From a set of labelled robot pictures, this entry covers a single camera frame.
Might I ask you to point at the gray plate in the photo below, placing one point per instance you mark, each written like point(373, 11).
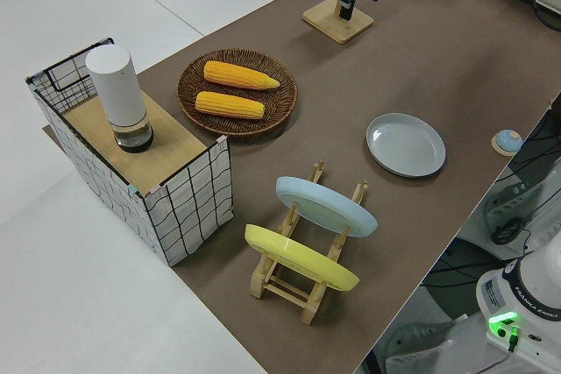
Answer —
point(405, 146)

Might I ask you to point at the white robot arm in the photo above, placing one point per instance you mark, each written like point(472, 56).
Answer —
point(534, 291)

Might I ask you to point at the light blue plate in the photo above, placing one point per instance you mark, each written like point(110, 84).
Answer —
point(324, 207)

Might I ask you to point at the yellow plate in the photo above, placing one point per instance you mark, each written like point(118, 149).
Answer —
point(298, 258)

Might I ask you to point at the wooden mug stand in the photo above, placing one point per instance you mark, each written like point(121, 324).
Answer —
point(339, 26)

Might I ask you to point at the brown table mat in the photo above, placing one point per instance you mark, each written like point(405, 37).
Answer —
point(394, 67)

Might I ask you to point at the round wicker tray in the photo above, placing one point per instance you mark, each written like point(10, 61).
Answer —
point(280, 104)

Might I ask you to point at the yellow corn cob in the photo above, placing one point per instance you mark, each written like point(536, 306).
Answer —
point(228, 104)
point(239, 75)

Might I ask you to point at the blue bell on wooden base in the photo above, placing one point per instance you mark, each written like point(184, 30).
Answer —
point(507, 139)

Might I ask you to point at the grey metal stand foot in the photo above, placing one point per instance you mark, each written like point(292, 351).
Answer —
point(504, 203)
point(421, 343)

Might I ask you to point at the white cylinder with glass base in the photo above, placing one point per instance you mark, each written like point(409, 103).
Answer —
point(118, 93)

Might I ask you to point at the wooden dish rack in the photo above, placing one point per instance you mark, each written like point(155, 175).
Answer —
point(280, 288)

